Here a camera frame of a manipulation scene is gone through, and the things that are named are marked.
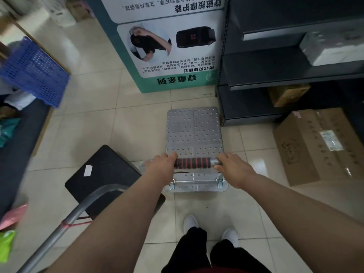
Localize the person's white shoe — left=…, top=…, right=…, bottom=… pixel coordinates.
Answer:
left=183, top=214, right=199, bottom=234
left=221, top=227, right=239, bottom=248

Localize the bright green plastic bag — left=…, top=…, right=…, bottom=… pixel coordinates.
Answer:
left=0, top=230, right=16, bottom=264

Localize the black platform trolley grey handle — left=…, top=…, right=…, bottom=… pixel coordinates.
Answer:
left=16, top=144, right=166, bottom=273

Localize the blue plastic crate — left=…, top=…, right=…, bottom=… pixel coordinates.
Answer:
left=0, top=36, right=71, bottom=108

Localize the person's right leg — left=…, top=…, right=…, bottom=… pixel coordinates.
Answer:
left=209, top=239, right=271, bottom=273

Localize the silver platform hand trolley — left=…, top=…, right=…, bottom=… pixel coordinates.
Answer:
left=141, top=106, right=229, bottom=194

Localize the teal plastic bag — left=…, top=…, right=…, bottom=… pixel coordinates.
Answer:
left=0, top=118, right=22, bottom=148

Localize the person's leg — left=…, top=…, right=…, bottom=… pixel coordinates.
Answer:
left=209, top=239, right=271, bottom=273
left=161, top=226, right=211, bottom=273

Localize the large brown cardboard box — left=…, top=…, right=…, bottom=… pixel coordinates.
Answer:
left=273, top=107, right=364, bottom=187

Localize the person's left hand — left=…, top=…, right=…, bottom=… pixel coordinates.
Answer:
left=143, top=152, right=179, bottom=187

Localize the pink plastic bag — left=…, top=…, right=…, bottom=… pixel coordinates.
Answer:
left=0, top=203, right=28, bottom=231

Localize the person's left forearm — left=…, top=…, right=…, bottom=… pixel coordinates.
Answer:
left=45, top=174, right=174, bottom=273

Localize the person's left white shoe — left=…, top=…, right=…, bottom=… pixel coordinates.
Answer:
left=183, top=214, right=199, bottom=234

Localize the white carton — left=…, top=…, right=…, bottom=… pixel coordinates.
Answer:
left=51, top=0, right=77, bottom=28

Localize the person's left leg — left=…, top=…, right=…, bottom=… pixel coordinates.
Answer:
left=161, top=226, right=211, bottom=273

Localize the red cord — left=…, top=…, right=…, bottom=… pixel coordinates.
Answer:
left=61, top=216, right=93, bottom=228

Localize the person's right forearm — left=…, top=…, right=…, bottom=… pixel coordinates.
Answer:
left=238, top=173, right=364, bottom=273

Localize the small brown cardboard box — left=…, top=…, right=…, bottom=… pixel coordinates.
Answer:
left=268, top=83, right=311, bottom=108

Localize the white cloth bundle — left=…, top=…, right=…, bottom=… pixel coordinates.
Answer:
left=2, top=89, right=36, bottom=111

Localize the dark metal shelf unit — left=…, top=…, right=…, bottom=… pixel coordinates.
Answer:
left=216, top=0, right=364, bottom=127

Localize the white wrapped box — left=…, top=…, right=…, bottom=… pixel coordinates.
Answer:
left=299, top=23, right=364, bottom=66

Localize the teal and white advertising board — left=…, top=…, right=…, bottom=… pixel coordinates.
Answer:
left=85, top=0, right=227, bottom=94

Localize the person's right white shoe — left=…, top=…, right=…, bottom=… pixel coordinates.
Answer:
left=221, top=227, right=239, bottom=248

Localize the brown carton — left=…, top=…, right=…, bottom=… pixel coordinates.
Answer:
left=67, top=0, right=92, bottom=22

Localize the person's right hand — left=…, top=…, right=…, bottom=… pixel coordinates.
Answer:
left=213, top=152, right=258, bottom=190

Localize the dark low bench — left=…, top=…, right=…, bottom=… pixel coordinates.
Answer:
left=0, top=95, right=52, bottom=220

